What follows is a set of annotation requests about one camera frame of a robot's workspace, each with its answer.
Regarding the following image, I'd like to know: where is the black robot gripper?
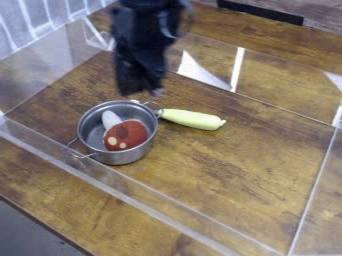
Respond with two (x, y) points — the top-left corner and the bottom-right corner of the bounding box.
(110, 0), (192, 97)

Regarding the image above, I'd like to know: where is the red white plush mushroom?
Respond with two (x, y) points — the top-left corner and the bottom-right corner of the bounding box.
(101, 110), (148, 151)

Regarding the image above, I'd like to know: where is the silver metal pot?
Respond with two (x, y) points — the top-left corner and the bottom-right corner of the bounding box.
(66, 100), (164, 165)

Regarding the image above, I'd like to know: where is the green plush vegetable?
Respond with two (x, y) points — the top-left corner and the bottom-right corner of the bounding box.
(157, 109), (225, 131)

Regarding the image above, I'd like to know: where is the black bar at table edge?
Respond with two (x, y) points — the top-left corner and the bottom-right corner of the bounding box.
(216, 0), (304, 26)

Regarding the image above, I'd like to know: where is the clear acrylic enclosure wall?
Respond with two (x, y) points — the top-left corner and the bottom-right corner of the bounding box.
(0, 12), (342, 256)

